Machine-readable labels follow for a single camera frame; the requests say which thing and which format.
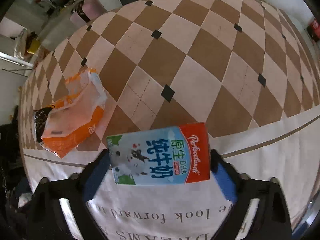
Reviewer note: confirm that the brown checked tablecloth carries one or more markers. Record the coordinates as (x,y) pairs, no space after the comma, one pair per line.
(200,67)

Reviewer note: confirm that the yellow bin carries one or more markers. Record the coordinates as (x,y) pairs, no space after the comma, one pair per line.
(34,48)

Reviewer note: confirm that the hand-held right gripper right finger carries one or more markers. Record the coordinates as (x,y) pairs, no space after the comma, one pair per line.
(225,180)

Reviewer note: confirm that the orange plastic wrapper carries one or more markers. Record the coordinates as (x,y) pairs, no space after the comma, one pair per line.
(75,120)

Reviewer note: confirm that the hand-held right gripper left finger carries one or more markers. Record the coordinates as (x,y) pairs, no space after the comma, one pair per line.
(96,180)

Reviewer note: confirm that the pink suitcase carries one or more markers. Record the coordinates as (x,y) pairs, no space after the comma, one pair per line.
(85,11)

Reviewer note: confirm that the beige cushion pile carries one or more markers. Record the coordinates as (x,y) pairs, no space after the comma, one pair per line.
(20,42)

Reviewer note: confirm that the blue and red milk carton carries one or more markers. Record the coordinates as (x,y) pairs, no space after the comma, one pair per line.
(160,155)

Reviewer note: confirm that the black snack wrapper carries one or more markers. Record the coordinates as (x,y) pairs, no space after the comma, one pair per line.
(40,122)

